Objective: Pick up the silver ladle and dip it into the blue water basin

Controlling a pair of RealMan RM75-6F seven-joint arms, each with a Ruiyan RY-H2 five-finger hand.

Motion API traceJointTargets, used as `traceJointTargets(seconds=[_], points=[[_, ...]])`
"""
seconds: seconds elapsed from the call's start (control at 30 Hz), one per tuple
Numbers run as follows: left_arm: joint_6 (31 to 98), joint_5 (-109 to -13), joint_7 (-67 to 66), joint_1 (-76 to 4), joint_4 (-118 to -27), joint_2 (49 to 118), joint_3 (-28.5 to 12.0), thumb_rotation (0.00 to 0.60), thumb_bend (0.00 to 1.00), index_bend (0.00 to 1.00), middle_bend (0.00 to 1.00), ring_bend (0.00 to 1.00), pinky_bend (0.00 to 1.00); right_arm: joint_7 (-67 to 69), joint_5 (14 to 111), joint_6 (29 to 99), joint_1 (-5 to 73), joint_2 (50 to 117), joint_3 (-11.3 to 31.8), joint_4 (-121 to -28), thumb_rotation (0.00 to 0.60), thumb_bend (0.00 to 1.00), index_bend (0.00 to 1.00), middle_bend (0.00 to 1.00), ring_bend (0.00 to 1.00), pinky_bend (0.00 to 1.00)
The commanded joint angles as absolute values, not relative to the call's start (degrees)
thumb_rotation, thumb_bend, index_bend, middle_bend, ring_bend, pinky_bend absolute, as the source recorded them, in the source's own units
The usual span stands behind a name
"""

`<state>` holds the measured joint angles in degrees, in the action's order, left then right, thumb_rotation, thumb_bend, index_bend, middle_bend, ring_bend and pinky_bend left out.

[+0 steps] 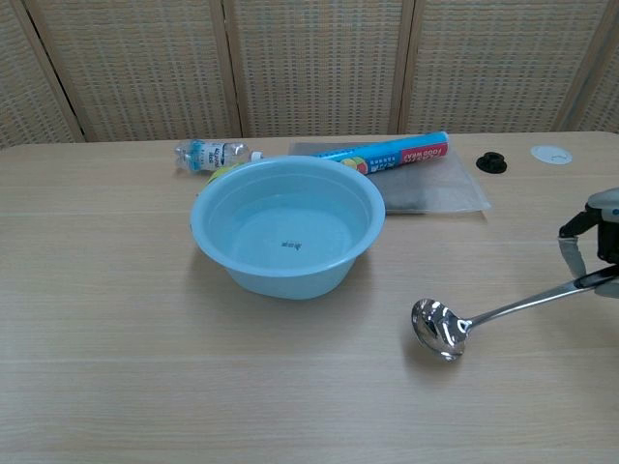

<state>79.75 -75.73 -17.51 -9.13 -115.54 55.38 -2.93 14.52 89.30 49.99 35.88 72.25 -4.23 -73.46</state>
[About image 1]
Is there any black round cable grommet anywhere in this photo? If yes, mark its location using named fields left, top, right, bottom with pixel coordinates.
left=475, top=151, right=509, bottom=174

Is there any metal ladle black handle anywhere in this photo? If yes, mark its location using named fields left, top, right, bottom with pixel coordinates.
left=410, top=270, right=619, bottom=363

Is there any woven bamboo folding screen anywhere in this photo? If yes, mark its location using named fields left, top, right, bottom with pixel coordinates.
left=0, top=0, right=619, bottom=149

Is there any white round grommet cap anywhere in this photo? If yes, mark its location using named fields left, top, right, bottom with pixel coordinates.
left=530, top=144, right=574, bottom=164

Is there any clear plastic water bottle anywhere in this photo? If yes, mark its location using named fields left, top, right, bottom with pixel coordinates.
left=173, top=138, right=265, bottom=174

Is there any yellow green snack pouch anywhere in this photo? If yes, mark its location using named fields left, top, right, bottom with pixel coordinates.
left=207, top=163, right=234, bottom=186

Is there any light blue bowl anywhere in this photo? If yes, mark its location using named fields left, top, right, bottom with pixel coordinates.
left=189, top=155, right=387, bottom=302

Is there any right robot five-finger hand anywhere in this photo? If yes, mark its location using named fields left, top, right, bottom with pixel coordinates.
left=558, top=188, right=619, bottom=297

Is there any blue food wrap roll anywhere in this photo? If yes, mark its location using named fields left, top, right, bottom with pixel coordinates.
left=309, top=130, right=450, bottom=178

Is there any grey cloth in clear bag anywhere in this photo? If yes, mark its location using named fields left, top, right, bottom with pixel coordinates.
left=288, top=139, right=493, bottom=217

